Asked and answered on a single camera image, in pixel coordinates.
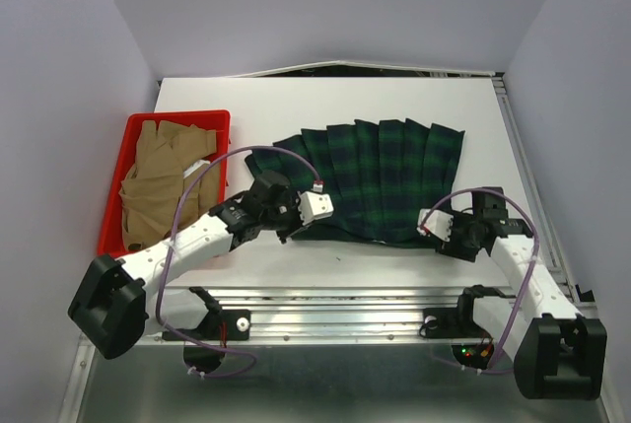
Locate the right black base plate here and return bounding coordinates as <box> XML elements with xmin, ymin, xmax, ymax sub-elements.
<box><xmin>418</xmin><ymin>308</ymin><xmax>513</xmax><ymax>376</ymax></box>

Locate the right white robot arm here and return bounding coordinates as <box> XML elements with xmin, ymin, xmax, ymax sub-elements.
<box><xmin>417</xmin><ymin>187</ymin><xmax>607</xmax><ymax>400</ymax></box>

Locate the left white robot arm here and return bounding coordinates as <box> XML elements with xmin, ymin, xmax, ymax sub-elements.
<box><xmin>68</xmin><ymin>172</ymin><xmax>314</xmax><ymax>359</ymax></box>

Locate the aluminium right side rail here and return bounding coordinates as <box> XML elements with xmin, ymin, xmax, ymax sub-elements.
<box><xmin>491</xmin><ymin>72</ymin><xmax>596</xmax><ymax>306</ymax></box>

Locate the green plaid pleated skirt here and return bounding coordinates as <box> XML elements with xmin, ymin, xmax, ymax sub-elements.
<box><xmin>245</xmin><ymin>118</ymin><xmax>464</xmax><ymax>248</ymax></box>

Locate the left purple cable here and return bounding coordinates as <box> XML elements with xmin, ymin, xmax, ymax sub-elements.
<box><xmin>155</xmin><ymin>145</ymin><xmax>326</xmax><ymax>379</ymax></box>

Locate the tan beige skirt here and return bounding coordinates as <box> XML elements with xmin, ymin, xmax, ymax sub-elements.
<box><xmin>119</xmin><ymin>120</ymin><xmax>221</xmax><ymax>251</ymax></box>

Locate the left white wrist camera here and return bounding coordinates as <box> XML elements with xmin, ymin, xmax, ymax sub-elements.
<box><xmin>298</xmin><ymin>191</ymin><xmax>334</xmax><ymax>226</ymax></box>

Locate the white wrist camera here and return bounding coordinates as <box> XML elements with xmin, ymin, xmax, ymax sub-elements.
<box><xmin>417</xmin><ymin>209</ymin><xmax>454</xmax><ymax>243</ymax></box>
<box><xmin>298</xmin><ymin>191</ymin><xmax>334</xmax><ymax>226</ymax></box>

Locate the aluminium rail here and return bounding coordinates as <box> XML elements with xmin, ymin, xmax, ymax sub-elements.
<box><xmin>491</xmin><ymin>72</ymin><xmax>596</xmax><ymax>306</ymax></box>
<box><xmin>78</xmin><ymin>287</ymin><xmax>543</xmax><ymax>348</ymax></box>

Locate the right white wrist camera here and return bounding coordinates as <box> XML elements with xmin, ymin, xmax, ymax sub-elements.
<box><xmin>417</xmin><ymin>209</ymin><xmax>454</xmax><ymax>243</ymax></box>

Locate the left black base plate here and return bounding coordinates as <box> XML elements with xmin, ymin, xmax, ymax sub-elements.
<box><xmin>155</xmin><ymin>287</ymin><xmax>253</xmax><ymax>379</ymax></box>

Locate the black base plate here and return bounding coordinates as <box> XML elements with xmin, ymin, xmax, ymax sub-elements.
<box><xmin>418</xmin><ymin>308</ymin><xmax>513</xmax><ymax>376</ymax></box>
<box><xmin>155</xmin><ymin>287</ymin><xmax>253</xmax><ymax>379</ymax></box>

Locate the aluminium front rail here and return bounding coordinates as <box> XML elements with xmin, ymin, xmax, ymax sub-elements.
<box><xmin>78</xmin><ymin>287</ymin><xmax>543</xmax><ymax>348</ymax></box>

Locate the red plastic bin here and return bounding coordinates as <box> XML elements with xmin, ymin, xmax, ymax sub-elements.
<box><xmin>97</xmin><ymin>109</ymin><xmax>231</xmax><ymax>257</ymax></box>

